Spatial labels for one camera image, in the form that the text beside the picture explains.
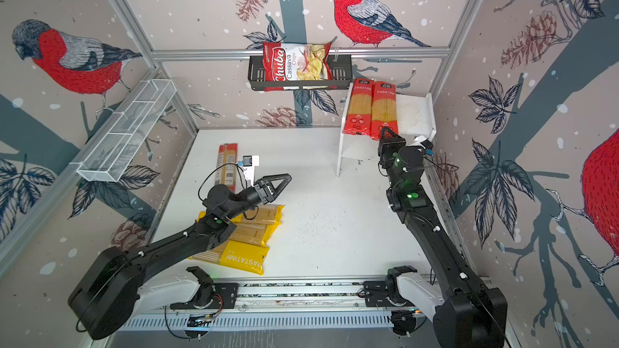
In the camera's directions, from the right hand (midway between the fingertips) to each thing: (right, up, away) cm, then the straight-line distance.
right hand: (374, 129), depth 71 cm
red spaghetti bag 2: (+5, +7, +7) cm, 11 cm away
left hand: (-26, -15, -5) cm, 30 cm away
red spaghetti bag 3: (-57, -15, +32) cm, 67 cm away
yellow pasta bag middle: (-39, -37, +14) cm, 55 cm away
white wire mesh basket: (-80, -8, 0) cm, 81 cm away
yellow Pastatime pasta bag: (-42, -43, +8) cm, 60 cm away
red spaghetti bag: (-4, +5, +5) cm, 8 cm away
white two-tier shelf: (+16, +4, +7) cm, 17 cm away
